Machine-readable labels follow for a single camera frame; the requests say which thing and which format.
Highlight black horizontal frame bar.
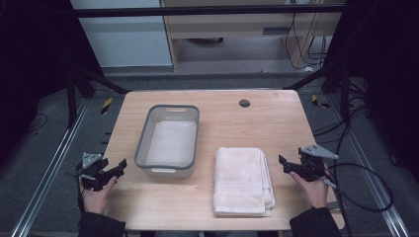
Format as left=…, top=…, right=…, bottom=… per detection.
left=72, top=4, right=348, bottom=19

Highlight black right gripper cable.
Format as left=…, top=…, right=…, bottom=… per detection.
left=323, top=162, right=395, bottom=213

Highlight black floor cables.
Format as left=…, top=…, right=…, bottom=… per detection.
left=311, top=78, right=374, bottom=146

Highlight hanging black desk cables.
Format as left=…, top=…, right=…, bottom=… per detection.
left=284, top=11, right=328, bottom=71

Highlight white cabinet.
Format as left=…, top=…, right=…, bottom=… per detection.
left=69, top=0, right=175, bottom=69

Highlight yellow black striped tape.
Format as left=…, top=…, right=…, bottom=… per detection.
left=310, top=94, right=331, bottom=110
left=100, top=97, right=114, bottom=116

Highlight grey-rimmed white plastic basin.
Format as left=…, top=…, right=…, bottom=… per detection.
left=133, top=104, right=201, bottom=180

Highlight light wooden desk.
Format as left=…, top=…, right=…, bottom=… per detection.
left=160, top=0, right=344, bottom=71

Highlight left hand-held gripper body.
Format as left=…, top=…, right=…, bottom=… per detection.
left=74, top=152, right=110, bottom=193

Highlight white towel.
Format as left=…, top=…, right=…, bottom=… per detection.
left=211, top=146, right=277, bottom=218

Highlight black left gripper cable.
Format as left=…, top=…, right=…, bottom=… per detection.
left=75, top=177, right=85, bottom=213

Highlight aluminium floor rail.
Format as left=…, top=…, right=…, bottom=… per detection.
left=329, top=94, right=411, bottom=237
left=9, top=98, right=91, bottom=237

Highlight person's left hand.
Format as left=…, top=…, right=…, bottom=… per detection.
left=79, top=175, right=119, bottom=216

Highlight person's right hand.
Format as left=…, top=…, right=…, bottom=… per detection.
left=289, top=170, right=331, bottom=209

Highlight black metal stand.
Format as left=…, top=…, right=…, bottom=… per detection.
left=284, top=62, right=353, bottom=125
left=64, top=62, right=130, bottom=130

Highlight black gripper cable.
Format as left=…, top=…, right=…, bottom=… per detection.
left=75, top=177, right=85, bottom=213
left=323, top=162, right=395, bottom=213

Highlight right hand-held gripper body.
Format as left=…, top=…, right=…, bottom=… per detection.
left=296, top=143, right=340, bottom=183

